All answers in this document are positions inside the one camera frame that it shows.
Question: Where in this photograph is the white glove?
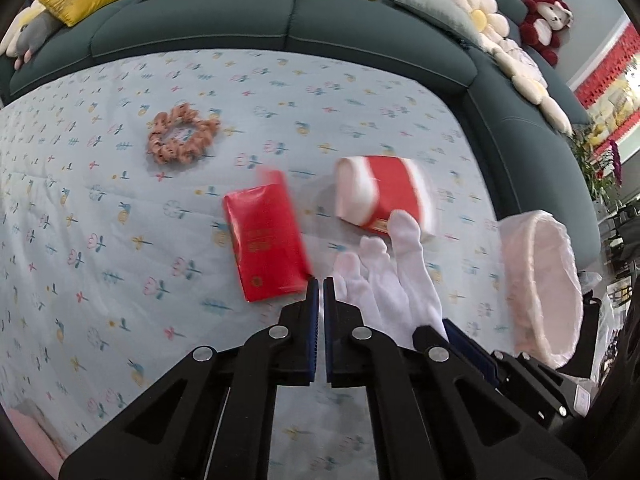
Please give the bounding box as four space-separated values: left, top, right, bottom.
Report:
332 210 447 349

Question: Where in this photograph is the red white paper cup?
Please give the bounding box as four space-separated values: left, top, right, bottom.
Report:
335 155 438 240

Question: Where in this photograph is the red tissue packet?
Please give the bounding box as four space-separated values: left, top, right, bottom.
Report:
222 169 311 302

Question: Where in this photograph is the white lined trash bin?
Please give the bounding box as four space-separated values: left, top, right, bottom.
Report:
498 210 584 370

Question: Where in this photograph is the pink fluffy blanket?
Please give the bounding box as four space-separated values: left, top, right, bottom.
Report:
6 401 67 479

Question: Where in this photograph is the dark green sectional sofa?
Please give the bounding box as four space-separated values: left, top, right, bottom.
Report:
1 0 600 269

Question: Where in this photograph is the potted orchid plant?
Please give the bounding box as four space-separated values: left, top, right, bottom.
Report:
570 129 623 211

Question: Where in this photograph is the pink hair scrunchie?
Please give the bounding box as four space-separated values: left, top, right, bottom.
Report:
148 103 220 166

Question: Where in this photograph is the daisy flower pillow lower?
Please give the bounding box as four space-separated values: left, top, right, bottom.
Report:
491 39 573 136

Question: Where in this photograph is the daisy flower pillow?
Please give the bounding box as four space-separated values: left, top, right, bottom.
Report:
491 39 573 136
451 0 510 53

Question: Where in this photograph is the grey green cushion right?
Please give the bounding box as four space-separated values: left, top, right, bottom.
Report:
392 0 482 47

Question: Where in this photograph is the daisy flower pillow upper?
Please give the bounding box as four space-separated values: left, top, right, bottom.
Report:
451 0 510 53

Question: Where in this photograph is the red white teddy bear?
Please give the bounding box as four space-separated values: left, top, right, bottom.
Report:
520 0 574 67

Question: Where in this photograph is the grey mouse plush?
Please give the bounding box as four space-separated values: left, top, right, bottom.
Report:
14 10 64 70

